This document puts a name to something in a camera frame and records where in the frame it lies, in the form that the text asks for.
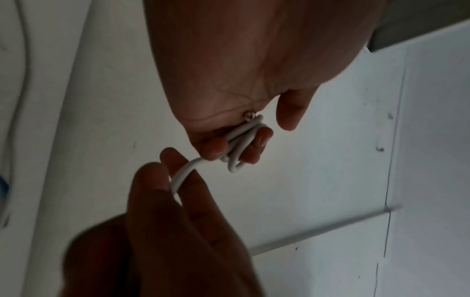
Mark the person's left hand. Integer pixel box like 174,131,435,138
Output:
143,0,390,165

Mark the person's right hand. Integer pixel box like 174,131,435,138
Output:
64,146,267,297

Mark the thick white cable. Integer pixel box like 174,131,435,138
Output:
169,111,268,204

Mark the blue cable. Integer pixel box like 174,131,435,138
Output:
0,174,11,228

